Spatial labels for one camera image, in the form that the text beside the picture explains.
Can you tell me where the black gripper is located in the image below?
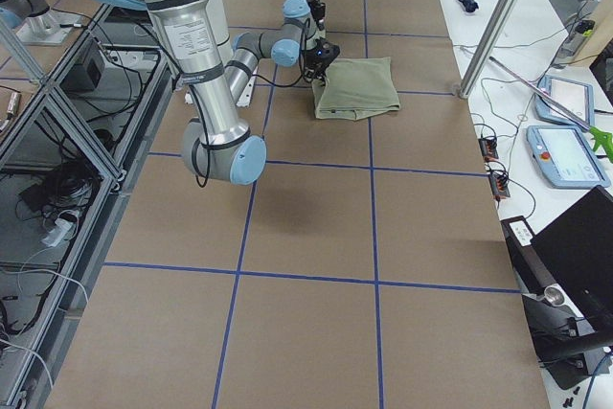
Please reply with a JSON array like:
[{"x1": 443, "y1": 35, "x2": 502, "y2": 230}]
[
  {"x1": 304, "y1": 37, "x2": 340, "y2": 87},
  {"x1": 306, "y1": 0, "x2": 326, "y2": 34}
]

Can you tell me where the olive green t-shirt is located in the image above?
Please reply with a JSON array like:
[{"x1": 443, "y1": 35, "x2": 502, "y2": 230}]
[{"x1": 311, "y1": 57, "x2": 401, "y2": 121}]

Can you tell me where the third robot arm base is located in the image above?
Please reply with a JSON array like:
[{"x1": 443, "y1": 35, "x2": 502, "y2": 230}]
[{"x1": 1, "y1": 0, "x2": 69, "y2": 46}]

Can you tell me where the near teach pendant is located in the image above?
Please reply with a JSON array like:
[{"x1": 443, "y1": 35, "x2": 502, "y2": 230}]
[{"x1": 526, "y1": 125, "x2": 611, "y2": 190}]

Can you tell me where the teach pendant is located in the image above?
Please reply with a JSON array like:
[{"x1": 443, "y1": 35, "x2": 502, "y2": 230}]
[
  {"x1": 535, "y1": 75, "x2": 595, "y2": 125},
  {"x1": 526, "y1": 125, "x2": 611, "y2": 190}
]

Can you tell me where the far teach pendant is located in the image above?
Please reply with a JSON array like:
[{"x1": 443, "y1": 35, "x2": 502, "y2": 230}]
[{"x1": 535, "y1": 75, "x2": 595, "y2": 125}]

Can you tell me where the metal reacher grabber stick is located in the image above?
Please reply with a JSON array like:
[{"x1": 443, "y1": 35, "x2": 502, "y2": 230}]
[{"x1": 488, "y1": 56, "x2": 613, "y2": 162}]

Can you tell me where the black monitor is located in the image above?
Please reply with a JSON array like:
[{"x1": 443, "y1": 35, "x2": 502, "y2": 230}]
[{"x1": 532, "y1": 186, "x2": 612, "y2": 322}]

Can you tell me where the aluminium frame post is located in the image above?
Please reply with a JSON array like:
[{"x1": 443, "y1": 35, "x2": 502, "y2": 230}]
[{"x1": 457, "y1": 0, "x2": 518, "y2": 100}]

